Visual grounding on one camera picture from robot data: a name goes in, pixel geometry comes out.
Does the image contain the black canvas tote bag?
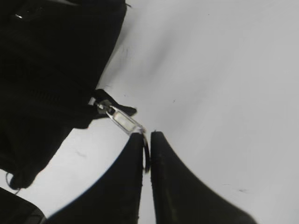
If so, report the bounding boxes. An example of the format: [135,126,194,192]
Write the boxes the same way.
[0,0,136,190]

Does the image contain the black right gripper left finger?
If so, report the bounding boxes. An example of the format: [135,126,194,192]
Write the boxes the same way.
[47,133,143,224]

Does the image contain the dark object at corner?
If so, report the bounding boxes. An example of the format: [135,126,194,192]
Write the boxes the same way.
[0,188,46,224]

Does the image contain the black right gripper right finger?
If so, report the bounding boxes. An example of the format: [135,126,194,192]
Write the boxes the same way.
[150,131,256,224]

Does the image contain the silver zipper pull with ring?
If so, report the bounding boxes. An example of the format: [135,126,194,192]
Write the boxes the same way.
[89,98,150,173]

